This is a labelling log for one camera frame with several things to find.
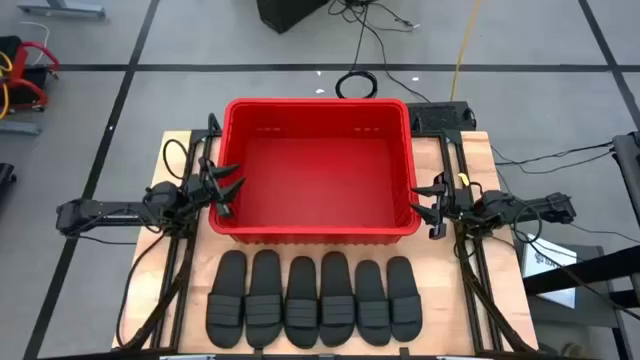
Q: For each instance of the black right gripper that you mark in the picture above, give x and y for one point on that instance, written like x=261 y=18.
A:
x=457 y=202

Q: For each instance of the black floor case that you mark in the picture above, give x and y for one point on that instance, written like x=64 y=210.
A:
x=287 y=12

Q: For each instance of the black table edge clamp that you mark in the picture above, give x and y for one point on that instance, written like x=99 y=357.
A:
x=405 y=353
x=257 y=353

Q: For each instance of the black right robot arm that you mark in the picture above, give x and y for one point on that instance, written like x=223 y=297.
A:
x=540 y=207

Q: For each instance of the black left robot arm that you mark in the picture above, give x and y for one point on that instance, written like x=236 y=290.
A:
x=110 y=210

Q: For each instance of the grey metal floor bar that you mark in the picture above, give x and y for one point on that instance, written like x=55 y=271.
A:
x=65 y=10

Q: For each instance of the grey side table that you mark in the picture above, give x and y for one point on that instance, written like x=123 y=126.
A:
x=595 y=310

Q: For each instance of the short grey floor bar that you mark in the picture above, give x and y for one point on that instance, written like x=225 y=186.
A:
x=20 y=128

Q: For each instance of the red plastic bin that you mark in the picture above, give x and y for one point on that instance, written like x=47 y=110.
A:
x=320 y=175

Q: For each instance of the black metal beam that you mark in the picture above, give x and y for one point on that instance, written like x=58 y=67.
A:
x=590 y=270

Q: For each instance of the black upright stand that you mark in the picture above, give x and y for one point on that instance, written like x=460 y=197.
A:
x=627 y=170

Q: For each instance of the white printed paper sheet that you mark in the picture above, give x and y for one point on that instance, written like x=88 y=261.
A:
x=555 y=255

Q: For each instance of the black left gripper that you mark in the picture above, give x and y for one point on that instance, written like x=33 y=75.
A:
x=202 y=192

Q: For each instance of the red wheeled cart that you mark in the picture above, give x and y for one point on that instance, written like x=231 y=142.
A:
x=19 y=62

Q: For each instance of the black rubber slide sandal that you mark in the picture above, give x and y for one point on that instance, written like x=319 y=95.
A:
x=301 y=305
x=264 y=300
x=226 y=300
x=405 y=300
x=372 y=305
x=337 y=300

